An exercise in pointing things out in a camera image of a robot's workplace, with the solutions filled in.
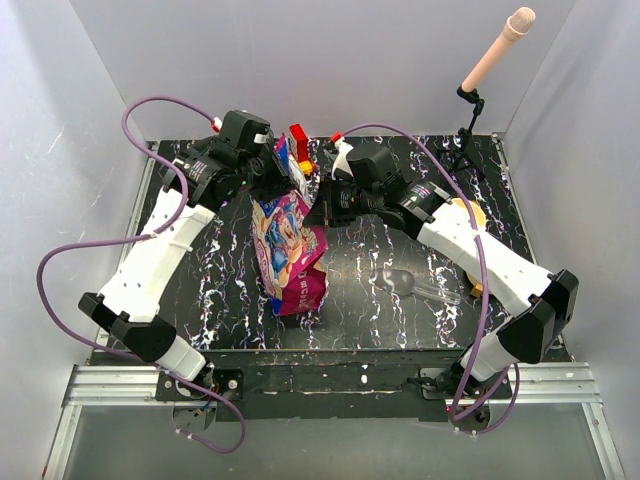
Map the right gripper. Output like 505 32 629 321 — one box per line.
302 173 381 229

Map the pink blue pet food bag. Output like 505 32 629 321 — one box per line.
251 136 328 317

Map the clear plastic scoop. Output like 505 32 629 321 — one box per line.
370 268 461 305

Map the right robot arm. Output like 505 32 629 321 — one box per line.
304 141 579 398

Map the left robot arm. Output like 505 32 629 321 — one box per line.
78 135 294 400

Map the red toy block figure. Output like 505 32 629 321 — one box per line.
289 124 316 178

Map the black microphone tripod stand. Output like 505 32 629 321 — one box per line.
437 86 486 182

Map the cream bowl far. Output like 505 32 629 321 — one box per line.
447 198 487 236

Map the cream bowl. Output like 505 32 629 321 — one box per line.
447 198 487 236
466 273 485 298

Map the cream bowl near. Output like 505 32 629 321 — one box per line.
466 273 485 298

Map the pink microphone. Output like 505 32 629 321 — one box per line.
460 6 536 93

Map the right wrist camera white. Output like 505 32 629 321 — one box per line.
329 132 354 181

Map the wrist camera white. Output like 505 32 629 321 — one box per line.
329 132 354 181
211 117 223 133

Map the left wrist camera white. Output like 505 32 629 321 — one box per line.
211 117 223 133

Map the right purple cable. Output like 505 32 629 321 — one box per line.
339 123 521 435

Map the aluminium rail frame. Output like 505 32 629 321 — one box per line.
43 351 626 479

